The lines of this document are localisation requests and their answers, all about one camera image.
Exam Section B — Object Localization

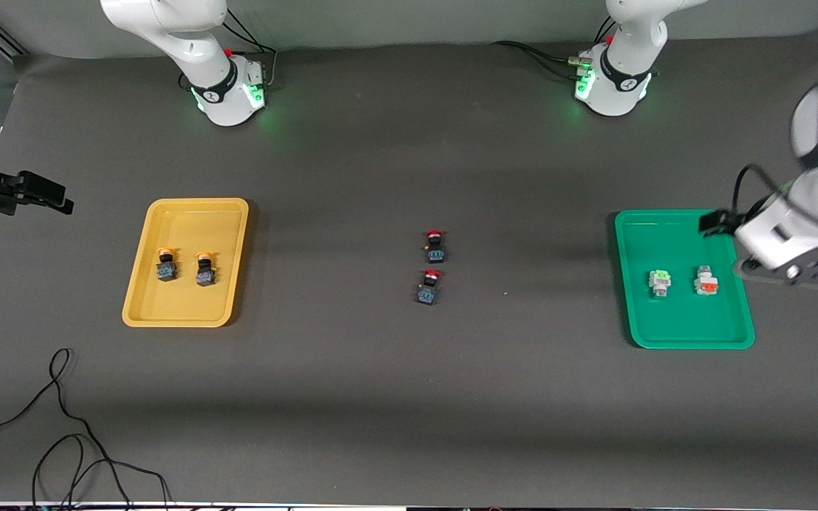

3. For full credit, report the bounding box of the green plastic tray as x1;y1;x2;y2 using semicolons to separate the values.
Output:
614;209;756;351

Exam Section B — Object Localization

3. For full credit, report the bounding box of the yellow plastic tray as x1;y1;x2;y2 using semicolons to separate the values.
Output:
121;197;250;329

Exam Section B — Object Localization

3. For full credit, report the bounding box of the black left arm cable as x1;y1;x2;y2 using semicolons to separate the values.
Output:
734;165;818;235

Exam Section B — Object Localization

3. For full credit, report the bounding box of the aluminium frame rail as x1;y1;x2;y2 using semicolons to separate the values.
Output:
0;14;30;57

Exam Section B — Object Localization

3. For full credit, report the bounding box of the loose thin black cable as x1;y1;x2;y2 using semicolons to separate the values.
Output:
0;348;172;510

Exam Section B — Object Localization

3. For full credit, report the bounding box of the black right base cable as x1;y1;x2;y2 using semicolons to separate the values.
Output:
221;6;278;89

